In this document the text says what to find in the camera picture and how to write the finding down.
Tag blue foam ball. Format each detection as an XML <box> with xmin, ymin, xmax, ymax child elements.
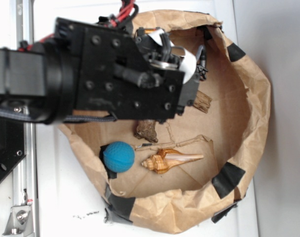
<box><xmin>103</xmin><ymin>141</ymin><xmax>135</xmax><ymax>173</ymax></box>

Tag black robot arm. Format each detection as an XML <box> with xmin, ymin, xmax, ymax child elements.
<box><xmin>0</xmin><ymin>18</ymin><xmax>207</xmax><ymax>124</ymax></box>

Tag white ribbon cable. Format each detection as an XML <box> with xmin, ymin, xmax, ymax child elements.
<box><xmin>146</xmin><ymin>28</ymin><xmax>197</xmax><ymax>83</ymax></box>

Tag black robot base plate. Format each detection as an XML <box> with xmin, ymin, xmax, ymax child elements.
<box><xmin>0</xmin><ymin>118</ymin><xmax>26</xmax><ymax>184</ymax></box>

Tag metal corner bracket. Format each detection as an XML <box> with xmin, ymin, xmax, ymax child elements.
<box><xmin>2</xmin><ymin>205</ymin><xmax>34</xmax><ymax>237</ymax></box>

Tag brown rock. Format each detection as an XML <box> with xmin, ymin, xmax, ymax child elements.
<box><xmin>134</xmin><ymin>119</ymin><xmax>158</xmax><ymax>143</ymax></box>

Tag red and black cables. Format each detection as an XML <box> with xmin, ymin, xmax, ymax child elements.
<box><xmin>20</xmin><ymin>0</ymin><xmax>140</xmax><ymax>51</ymax></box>

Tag orange conch seashell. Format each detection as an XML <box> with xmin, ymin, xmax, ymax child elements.
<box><xmin>141</xmin><ymin>149</ymin><xmax>204</xmax><ymax>174</ymax></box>

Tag brown paper bag bin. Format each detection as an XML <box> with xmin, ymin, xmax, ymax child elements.
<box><xmin>59</xmin><ymin>10</ymin><xmax>271</xmax><ymax>234</ymax></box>

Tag grey braided cable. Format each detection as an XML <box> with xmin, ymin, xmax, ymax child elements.
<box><xmin>0</xmin><ymin>108</ymin><xmax>116</xmax><ymax>123</ymax></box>

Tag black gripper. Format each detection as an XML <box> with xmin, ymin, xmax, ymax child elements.
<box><xmin>54</xmin><ymin>18</ymin><xmax>207</xmax><ymax>122</ymax></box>

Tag brown wood piece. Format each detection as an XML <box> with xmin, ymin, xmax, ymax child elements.
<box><xmin>193</xmin><ymin>90</ymin><xmax>212</xmax><ymax>114</ymax></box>

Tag aluminium frame rail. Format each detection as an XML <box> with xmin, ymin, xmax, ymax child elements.
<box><xmin>10</xmin><ymin>0</ymin><xmax>40</xmax><ymax>237</ymax></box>

